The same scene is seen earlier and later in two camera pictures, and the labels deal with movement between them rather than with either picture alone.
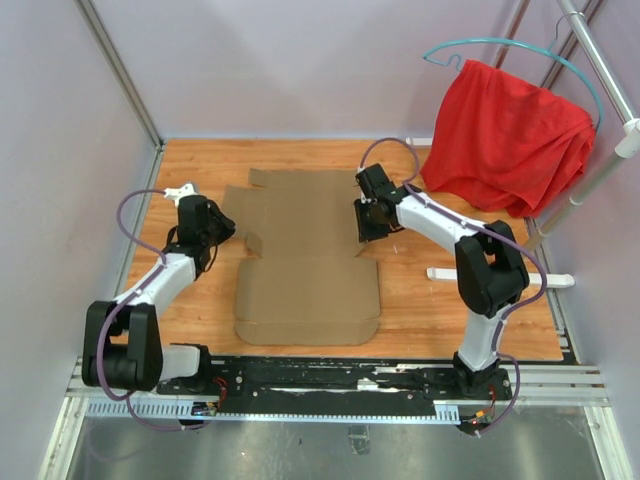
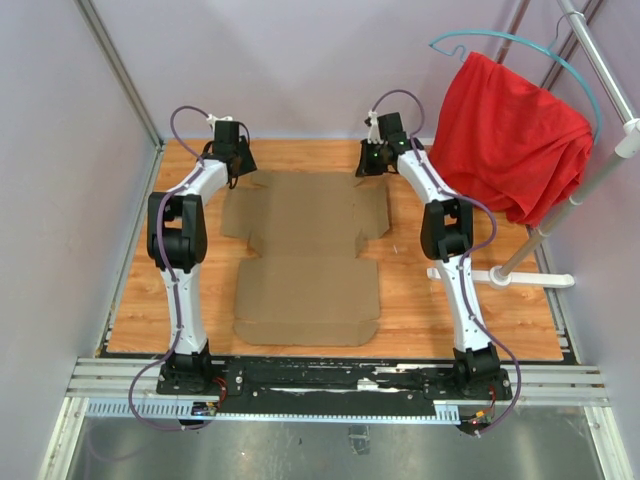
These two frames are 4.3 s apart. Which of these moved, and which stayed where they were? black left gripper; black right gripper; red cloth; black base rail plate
Moved: black right gripper; black left gripper
Stayed: red cloth; black base rail plate
